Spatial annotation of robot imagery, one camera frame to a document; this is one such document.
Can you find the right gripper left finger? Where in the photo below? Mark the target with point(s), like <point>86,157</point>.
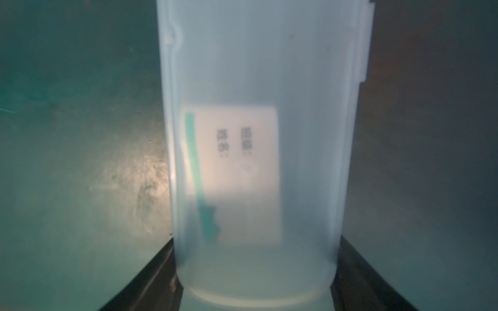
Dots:
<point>156,287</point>

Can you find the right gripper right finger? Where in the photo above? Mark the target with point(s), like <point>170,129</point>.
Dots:
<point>358,286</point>

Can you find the blue pencil case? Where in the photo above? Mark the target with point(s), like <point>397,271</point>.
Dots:
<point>260,99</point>

